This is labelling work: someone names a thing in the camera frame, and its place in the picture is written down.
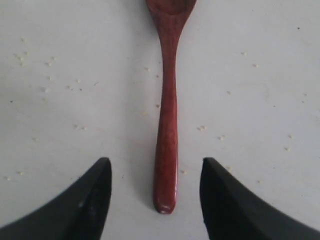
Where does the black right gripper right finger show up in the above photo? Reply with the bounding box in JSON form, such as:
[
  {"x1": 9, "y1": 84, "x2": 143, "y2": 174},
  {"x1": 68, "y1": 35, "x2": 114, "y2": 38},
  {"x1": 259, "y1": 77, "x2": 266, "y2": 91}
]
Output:
[{"x1": 199, "y1": 157, "x2": 320, "y2": 240}]

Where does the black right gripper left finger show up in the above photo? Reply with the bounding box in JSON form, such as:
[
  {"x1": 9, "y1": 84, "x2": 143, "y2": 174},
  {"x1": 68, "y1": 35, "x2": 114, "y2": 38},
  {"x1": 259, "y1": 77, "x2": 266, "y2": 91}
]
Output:
[{"x1": 0, "y1": 157, "x2": 112, "y2": 240}]

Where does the dark red wooden spoon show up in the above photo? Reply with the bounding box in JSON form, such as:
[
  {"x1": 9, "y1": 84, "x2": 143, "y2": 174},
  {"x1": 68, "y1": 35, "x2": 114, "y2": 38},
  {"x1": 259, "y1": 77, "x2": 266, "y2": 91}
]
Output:
[{"x1": 146, "y1": 0, "x2": 196, "y2": 215}]

